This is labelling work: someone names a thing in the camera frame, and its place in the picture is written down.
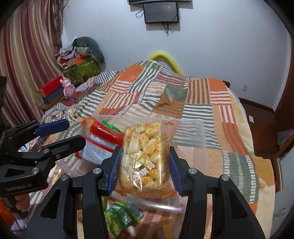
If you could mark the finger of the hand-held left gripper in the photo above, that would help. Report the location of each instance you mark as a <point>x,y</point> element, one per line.
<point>66,143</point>
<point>52,127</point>

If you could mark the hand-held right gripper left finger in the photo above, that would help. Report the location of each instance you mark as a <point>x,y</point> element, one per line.
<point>114,167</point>

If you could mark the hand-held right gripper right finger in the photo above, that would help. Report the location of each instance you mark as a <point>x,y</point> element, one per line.
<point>174,172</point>

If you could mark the yellow pastry snack bag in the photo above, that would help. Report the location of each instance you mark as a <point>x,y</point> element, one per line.
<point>144,156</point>

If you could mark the clear plastic container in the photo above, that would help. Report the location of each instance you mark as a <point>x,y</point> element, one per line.
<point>190,137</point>

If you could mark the person's left hand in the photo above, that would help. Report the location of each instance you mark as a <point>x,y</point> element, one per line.
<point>23,202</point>

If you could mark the wooden nightstand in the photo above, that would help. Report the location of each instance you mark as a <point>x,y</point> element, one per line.
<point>50,106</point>

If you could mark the grey box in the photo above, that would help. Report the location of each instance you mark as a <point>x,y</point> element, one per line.
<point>52,96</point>

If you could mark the red snack packet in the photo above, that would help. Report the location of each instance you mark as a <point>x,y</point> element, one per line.
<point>103,133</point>

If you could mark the pink rabbit toy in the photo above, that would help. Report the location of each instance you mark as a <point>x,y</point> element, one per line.
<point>69,89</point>

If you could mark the red box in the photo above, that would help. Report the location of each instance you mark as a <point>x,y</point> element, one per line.
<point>50,86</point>

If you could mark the green pea snack packet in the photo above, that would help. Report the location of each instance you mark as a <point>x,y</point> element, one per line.
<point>121,216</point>

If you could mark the green storage box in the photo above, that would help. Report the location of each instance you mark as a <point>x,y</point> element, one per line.
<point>85,69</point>

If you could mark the checkered floral quilt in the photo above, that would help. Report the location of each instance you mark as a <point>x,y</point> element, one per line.
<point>101,78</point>

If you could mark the orange cardboard box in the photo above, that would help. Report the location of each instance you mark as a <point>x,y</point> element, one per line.
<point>80,59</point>

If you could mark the orange striped patchwork blanket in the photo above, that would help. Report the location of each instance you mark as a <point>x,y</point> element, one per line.
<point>202,103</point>

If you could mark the pile of clothes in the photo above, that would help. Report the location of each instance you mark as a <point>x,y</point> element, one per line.
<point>66,51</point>

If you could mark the striped brown curtain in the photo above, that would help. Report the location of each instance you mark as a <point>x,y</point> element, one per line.
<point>27,46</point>

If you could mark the grey pillow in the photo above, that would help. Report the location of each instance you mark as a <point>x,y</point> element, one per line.
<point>91,44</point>

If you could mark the white paper on floor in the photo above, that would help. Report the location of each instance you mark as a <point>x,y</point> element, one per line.
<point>251,119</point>

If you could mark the grey cloth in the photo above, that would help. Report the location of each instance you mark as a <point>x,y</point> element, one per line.
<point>284,137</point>

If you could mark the yellow foam tube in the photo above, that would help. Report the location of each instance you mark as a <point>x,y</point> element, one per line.
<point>160,53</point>

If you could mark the wooden bed post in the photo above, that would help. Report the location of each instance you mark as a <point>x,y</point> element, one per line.
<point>227,83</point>

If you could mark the white wall socket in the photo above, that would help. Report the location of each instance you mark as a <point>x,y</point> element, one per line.
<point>244,87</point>

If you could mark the small wall monitor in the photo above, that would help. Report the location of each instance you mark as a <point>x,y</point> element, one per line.
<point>160,12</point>

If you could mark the black wall television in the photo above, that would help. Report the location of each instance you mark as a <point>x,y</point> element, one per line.
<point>158,1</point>

